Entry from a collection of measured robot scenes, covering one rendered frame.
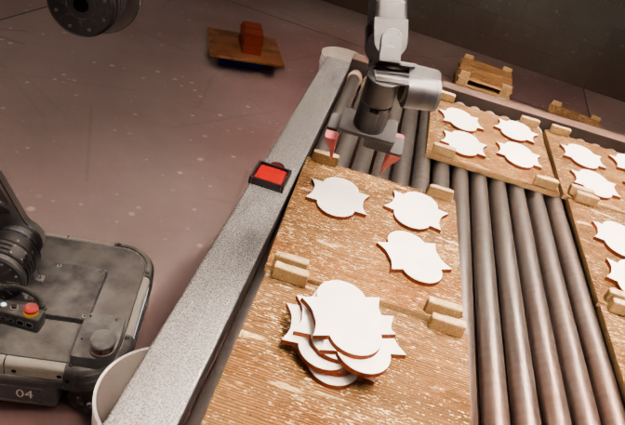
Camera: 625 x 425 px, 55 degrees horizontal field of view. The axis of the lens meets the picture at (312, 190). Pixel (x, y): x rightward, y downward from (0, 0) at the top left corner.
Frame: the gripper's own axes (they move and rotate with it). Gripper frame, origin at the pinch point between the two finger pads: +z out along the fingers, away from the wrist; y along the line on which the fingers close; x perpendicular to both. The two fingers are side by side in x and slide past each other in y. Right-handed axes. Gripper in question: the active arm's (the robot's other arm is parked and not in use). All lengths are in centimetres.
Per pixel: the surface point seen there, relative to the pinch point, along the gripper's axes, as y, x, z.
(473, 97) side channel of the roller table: 34, 81, 30
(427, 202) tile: 17.6, 9.5, 13.9
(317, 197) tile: -5.4, -1.0, 11.2
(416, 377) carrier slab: 16.1, -38.5, 4.0
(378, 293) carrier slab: 9.3, -22.9, 7.5
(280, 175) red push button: -14.4, 5.5, 14.2
